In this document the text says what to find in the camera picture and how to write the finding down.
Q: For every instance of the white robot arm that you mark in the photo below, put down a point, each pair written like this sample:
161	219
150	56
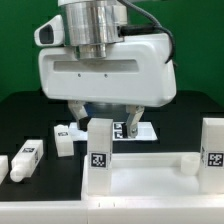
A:
91	54

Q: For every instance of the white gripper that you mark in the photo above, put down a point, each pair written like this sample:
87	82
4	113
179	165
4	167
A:
136	71

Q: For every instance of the white flat base plate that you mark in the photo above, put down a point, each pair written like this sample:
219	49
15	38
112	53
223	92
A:
145	132

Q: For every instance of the white desk top tray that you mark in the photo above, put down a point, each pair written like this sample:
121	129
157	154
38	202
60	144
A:
149	175

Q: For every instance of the white front rail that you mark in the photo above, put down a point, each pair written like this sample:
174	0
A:
204	209

